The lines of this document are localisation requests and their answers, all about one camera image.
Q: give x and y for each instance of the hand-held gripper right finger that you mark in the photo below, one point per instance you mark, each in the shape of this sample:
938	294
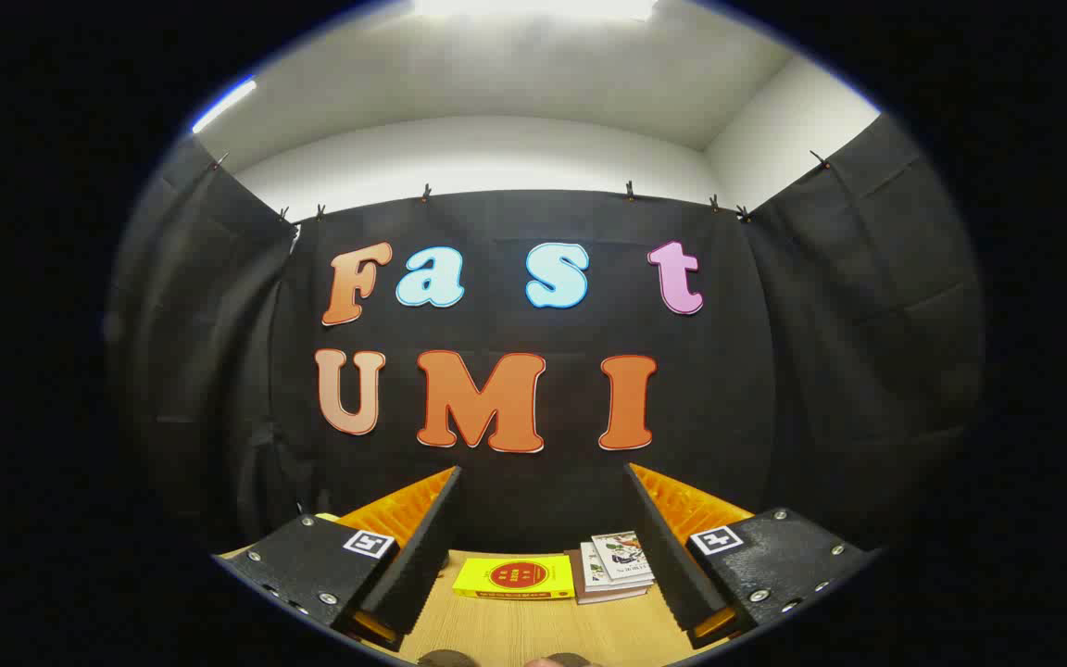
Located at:
668	547

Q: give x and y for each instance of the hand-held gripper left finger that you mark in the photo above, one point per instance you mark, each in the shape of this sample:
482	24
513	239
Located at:
422	547

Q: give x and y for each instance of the white book green print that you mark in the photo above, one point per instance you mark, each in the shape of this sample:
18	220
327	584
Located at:
591	567

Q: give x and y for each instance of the yellow book red circle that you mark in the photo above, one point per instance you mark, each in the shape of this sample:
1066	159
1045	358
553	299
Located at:
515	576

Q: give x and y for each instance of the white book dark cover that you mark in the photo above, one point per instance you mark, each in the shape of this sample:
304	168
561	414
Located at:
580	588

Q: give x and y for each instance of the row of black clips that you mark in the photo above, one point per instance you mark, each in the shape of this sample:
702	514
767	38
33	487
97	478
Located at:
630	192

